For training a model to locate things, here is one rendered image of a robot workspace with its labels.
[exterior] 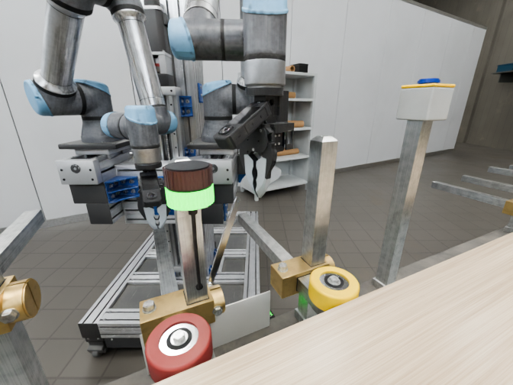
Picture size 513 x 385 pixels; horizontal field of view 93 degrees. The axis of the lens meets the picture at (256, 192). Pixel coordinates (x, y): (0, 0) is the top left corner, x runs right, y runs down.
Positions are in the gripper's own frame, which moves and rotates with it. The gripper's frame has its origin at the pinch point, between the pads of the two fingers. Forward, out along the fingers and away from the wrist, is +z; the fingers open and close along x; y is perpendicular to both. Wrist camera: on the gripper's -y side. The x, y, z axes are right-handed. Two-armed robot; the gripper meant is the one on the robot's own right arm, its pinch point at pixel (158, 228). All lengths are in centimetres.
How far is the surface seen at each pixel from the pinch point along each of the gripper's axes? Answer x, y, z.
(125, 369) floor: 23, 26, 83
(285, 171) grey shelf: -197, 245, 64
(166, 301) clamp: 0.9, -37.0, -4.4
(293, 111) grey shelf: -205, 243, -26
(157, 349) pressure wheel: 2.6, -48.7, -8.1
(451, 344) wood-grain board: -31, -63, -7
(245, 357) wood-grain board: -7, -54, -7
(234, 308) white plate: -11.6, -35.4, 3.8
